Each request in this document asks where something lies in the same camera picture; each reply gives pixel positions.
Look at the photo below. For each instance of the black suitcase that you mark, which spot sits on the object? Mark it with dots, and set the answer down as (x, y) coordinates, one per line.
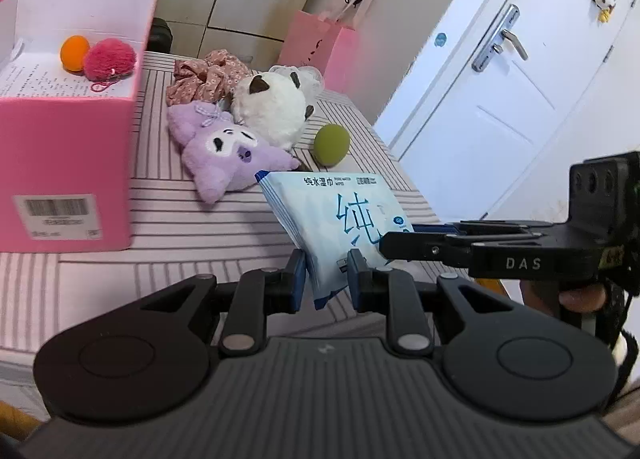
(160, 37)

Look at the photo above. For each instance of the pink paper gift bag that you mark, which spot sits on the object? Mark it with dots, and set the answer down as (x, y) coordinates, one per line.
(327, 41)

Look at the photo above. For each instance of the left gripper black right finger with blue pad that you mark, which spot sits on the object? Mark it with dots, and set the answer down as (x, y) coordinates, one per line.
(391, 293)

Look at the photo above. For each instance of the white sheep plush toy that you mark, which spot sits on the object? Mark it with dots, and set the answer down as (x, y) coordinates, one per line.
(272, 106)

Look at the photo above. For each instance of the striped pink tablecloth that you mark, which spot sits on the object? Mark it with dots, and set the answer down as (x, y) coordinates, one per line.
(175, 237)

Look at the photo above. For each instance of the purple Kuromi plush toy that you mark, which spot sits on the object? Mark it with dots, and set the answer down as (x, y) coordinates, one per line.
(222, 156)

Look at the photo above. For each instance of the white door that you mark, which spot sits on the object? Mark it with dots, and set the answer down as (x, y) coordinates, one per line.
(470, 137)

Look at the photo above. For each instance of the blue white wet wipes pack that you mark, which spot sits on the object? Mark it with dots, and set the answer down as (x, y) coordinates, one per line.
(329, 214)

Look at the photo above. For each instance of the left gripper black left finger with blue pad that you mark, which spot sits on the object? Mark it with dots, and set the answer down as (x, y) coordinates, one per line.
(258, 295)

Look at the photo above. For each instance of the silver door handle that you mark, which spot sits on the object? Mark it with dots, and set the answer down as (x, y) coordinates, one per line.
(498, 36)

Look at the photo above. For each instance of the green plush ball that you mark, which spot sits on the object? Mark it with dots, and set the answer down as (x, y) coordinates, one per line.
(331, 145)

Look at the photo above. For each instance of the pink storage box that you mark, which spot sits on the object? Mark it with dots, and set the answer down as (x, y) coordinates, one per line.
(66, 146)

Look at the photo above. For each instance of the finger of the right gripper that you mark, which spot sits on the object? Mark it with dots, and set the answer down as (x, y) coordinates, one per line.
(427, 247)
(447, 228)

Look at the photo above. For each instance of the pink floral fabric scrunchie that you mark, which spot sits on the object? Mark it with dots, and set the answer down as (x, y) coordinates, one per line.
(210, 79)

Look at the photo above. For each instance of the orange pom-pom ball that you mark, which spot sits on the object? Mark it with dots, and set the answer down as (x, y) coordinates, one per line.
(73, 52)

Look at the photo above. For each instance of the person's hand holding gripper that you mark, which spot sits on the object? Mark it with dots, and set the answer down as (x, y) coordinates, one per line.
(548, 298)

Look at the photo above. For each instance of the pink fluffy pom-pom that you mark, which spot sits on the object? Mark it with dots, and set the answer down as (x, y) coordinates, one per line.
(108, 62)

